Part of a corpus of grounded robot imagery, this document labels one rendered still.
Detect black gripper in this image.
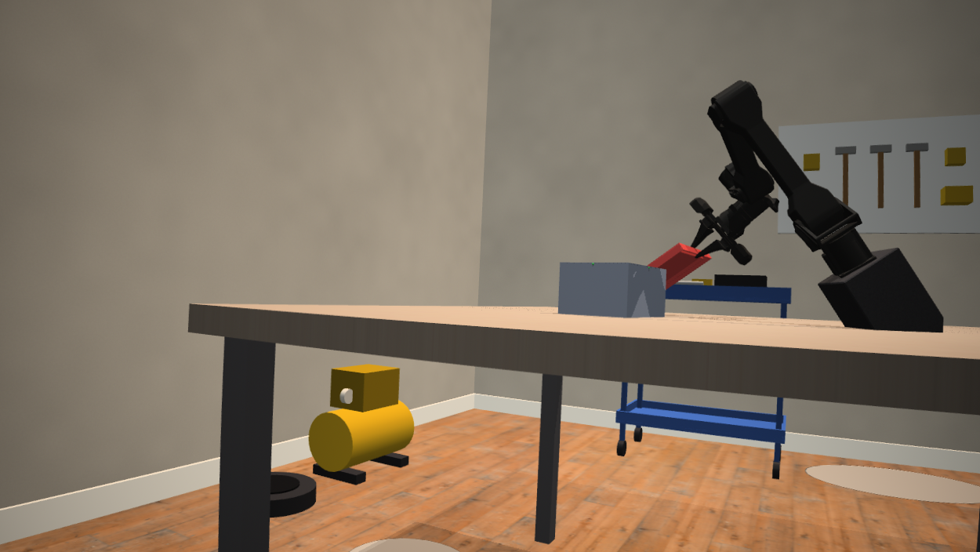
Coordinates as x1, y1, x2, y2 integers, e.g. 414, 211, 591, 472
689, 198, 753, 265

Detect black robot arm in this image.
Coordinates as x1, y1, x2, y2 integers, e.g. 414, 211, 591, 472
707, 80, 877, 278

